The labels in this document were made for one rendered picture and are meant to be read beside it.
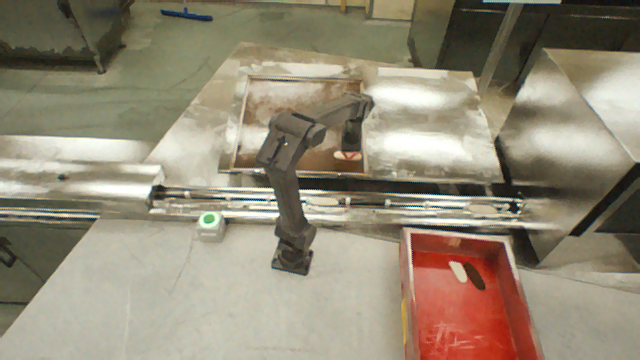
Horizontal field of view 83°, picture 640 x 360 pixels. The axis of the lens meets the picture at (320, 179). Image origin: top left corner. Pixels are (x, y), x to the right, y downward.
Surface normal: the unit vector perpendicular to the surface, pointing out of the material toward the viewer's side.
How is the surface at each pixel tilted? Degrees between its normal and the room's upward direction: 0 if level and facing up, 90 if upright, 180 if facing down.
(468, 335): 0
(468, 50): 90
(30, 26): 90
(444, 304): 0
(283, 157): 33
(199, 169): 0
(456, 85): 10
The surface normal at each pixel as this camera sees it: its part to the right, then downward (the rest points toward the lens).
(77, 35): -0.02, 0.73
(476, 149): 0.04, -0.54
